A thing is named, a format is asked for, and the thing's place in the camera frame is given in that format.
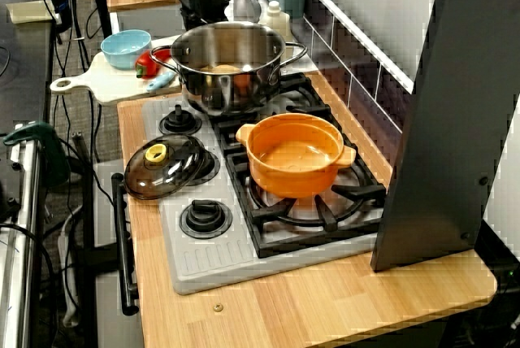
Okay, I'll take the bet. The beige paper pad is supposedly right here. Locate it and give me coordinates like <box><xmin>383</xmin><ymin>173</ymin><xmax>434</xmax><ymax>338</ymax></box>
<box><xmin>6</xmin><ymin>0</ymin><xmax>56</xmax><ymax>24</ymax></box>

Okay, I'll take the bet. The dark tile backsplash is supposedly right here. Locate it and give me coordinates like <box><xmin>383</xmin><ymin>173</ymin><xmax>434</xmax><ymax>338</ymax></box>
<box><xmin>302</xmin><ymin>0</ymin><xmax>415</xmax><ymax>137</ymax></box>

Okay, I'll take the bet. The pale wooden cutting board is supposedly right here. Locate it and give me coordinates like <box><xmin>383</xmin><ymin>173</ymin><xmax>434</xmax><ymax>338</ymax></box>
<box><xmin>49</xmin><ymin>34</ymin><xmax>184</xmax><ymax>106</ymax></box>

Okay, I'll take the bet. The black desk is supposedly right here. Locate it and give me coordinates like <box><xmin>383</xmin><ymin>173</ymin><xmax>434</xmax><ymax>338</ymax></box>
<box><xmin>0</xmin><ymin>18</ymin><xmax>54</xmax><ymax>137</ymax></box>

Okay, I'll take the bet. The bamboo wooden countertop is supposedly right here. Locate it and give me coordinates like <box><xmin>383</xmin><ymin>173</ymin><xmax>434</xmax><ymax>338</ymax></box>
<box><xmin>116</xmin><ymin>71</ymin><xmax>499</xmax><ymax>348</ymax></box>

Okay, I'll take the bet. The white toy detergent bottle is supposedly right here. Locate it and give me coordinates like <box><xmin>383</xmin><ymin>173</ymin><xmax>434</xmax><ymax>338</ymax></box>
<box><xmin>259</xmin><ymin>0</ymin><xmax>292</xmax><ymax>40</ymax></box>

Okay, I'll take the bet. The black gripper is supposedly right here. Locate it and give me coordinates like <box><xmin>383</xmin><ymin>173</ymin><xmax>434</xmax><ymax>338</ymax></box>
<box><xmin>177</xmin><ymin>0</ymin><xmax>232</xmax><ymax>32</ymax></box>

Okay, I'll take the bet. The silver metal bar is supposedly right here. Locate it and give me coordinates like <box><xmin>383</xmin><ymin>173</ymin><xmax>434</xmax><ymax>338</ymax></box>
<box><xmin>0</xmin><ymin>136</ymin><xmax>41</xmax><ymax>348</ymax></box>

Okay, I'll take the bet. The grey toy stove panel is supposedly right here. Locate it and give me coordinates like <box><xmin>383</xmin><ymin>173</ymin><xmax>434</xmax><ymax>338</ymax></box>
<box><xmin>141</xmin><ymin>75</ymin><xmax>387</xmax><ymax>296</ymax></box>

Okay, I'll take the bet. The orange toy pot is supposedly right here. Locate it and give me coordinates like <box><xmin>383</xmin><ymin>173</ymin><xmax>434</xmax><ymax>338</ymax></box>
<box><xmin>235</xmin><ymin>112</ymin><xmax>358</xmax><ymax>199</ymax></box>

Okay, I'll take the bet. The black stove knob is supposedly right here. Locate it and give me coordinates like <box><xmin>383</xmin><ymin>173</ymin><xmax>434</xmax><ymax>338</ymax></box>
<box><xmin>158</xmin><ymin>104</ymin><xmax>203</xmax><ymax>137</ymax></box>
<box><xmin>179</xmin><ymin>199</ymin><xmax>234</xmax><ymax>240</ymax></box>
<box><xmin>186</xmin><ymin>146</ymin><xmax>222</xmax><ymax>187</ymax></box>

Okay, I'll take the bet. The stainless steel pot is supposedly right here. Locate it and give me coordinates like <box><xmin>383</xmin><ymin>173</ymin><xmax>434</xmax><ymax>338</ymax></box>
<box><xmin>149</xmin><ymin>21</ymin><xmax>309</xmax><ymax>116</ymax></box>

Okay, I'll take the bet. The black oven door handle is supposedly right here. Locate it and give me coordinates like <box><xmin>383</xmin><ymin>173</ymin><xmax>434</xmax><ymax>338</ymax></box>
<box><xmin>111</xmin><ymin>172</ymin><xmax>141</xmax><ymax>316</ymax></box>

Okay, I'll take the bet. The dark grey hood support panel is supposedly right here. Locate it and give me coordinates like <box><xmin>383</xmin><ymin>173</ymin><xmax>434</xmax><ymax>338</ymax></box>
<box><xmin>370</xmin><ymin>0</ymin><xmax>520</xmax><ymax>272</ymax></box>

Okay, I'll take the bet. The smoked glass lid yellow knob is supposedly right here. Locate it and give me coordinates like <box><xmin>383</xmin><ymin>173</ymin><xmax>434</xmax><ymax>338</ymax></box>
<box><xmin>123</xmin><ymin>133</ymin><xmax>207</xmax><ymax>202</ymax></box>

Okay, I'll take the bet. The light blue bowl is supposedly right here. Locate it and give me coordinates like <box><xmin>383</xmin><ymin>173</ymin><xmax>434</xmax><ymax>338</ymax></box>
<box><xmin>100</xmin><ymin>29</ymin><xmax>153</xmax><ymax>71</ymax></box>

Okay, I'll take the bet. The yellowish toy potato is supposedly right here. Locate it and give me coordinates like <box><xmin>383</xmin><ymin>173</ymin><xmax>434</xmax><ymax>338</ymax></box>
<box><xmin>201</xmin><ymin>63</ymin><xmax>241</xmax><ymax>75</ymax></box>

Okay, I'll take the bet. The toy knife blue handle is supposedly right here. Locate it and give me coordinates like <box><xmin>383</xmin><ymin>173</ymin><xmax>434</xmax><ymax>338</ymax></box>
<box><xmin>145</xmin><ymin>71</ymin><xmax>176</xmax><ymax>93</ymax></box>

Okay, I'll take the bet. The red toy pepper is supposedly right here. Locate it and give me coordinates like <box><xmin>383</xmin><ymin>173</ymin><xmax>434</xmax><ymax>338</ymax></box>
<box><xmin>135</xmin><ymin>49</ymin><xmax>174</xmax><ymax>80</ymax></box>

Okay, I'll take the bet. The white toy oven cabinet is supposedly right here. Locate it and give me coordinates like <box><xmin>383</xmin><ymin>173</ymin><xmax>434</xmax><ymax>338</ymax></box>
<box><xmin>93</xmin><ymin>160</ymin><xmax>143</xmax><ymax>348</ymax></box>

